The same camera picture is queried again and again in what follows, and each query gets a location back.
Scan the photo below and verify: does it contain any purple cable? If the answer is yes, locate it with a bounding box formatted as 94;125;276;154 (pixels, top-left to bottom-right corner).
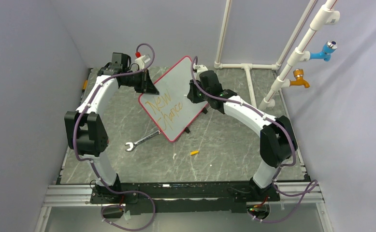
190;56;318;224
72;43;157;231

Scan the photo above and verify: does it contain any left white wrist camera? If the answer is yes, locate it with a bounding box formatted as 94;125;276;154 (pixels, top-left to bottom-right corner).
134;52;151;70

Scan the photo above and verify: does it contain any aluminium frame rail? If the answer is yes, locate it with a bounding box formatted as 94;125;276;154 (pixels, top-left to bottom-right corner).
34;184;94;232

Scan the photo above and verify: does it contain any silver wrench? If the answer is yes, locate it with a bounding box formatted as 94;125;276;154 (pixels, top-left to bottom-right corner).
125;130;161;152

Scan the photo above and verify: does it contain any yellow marker cap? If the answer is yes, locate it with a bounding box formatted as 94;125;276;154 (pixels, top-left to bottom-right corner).
190;150;199;156

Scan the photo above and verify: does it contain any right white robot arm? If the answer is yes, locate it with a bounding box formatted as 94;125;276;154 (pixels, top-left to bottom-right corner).
187;70;298;201

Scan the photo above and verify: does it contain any orange tap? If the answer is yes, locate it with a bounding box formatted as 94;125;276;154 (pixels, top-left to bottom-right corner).
289;69;310;88

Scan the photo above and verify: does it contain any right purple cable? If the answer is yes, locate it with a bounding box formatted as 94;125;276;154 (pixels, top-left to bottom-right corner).
190;56;318;224

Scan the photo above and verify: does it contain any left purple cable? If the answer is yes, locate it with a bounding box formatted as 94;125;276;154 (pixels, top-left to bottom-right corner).
72;43;157;231

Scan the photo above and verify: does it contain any blue tap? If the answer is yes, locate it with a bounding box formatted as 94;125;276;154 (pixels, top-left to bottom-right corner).
309;41;338;61

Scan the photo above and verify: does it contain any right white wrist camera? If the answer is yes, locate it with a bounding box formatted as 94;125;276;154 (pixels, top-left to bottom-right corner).
193;64;208;75

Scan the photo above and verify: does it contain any pink framed whiteboard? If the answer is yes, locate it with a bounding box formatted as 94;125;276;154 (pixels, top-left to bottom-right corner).
138;56;207;142

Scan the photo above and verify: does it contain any orange black tool at wall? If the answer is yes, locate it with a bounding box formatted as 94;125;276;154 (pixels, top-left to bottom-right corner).
82;80;88;93

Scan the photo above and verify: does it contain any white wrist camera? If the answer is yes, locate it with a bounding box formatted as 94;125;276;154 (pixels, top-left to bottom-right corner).
193;64;208;75
134;52;151;70

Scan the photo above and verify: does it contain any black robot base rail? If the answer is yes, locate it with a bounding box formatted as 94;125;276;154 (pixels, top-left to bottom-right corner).
89;181;280;215

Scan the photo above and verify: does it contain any white pvc pipe frame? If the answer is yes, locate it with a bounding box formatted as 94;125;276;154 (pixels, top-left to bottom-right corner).
214;0;341;111

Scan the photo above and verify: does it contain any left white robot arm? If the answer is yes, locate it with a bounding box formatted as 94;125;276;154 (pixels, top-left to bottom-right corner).
64;52;159;203

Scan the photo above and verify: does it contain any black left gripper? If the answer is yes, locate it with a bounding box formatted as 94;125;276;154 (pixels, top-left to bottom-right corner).
122;69;159;95

